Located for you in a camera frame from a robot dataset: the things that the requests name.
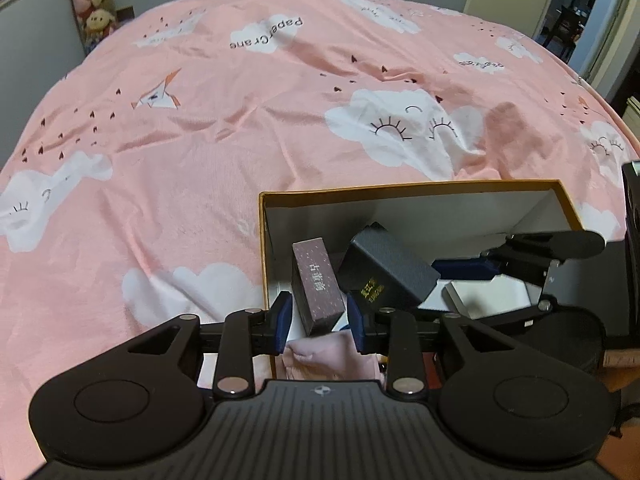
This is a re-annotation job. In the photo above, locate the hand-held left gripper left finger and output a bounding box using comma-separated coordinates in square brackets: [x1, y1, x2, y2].
[127, 291, 294, 398]

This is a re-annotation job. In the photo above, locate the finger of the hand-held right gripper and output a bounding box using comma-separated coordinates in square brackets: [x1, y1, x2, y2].
[432, 231, 607, 286]
[470, 299, 558, 336]

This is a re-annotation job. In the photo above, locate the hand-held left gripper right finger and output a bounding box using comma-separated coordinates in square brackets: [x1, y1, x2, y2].
[347, 296, 521, 398]

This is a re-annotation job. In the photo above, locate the white box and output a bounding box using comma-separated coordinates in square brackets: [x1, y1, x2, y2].
[444, 280, 533, 319]

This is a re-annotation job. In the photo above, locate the pink pouch with heart charm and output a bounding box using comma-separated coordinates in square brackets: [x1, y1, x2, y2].
[285, 332, 386, 393]

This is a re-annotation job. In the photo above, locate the brown speckled small box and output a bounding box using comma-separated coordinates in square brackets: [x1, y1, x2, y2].
[291, 237, 346, 337]

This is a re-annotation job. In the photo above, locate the black box with gold print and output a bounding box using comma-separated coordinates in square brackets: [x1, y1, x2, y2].
[337, 222, 441, 313]

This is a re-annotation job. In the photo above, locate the orange cardboard box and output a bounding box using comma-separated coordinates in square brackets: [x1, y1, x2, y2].
[257, 178, 583, 381]

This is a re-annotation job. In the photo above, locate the pink cloud printed blanket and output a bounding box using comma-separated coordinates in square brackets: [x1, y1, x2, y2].
[0, 0, 640, 391]

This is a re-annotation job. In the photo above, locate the dark wooden chair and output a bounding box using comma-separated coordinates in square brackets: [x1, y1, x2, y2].
[542, 0, 587, 61]

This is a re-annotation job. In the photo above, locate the column of plush toys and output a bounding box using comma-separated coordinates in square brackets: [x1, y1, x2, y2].
[65, 0, 119, 56]

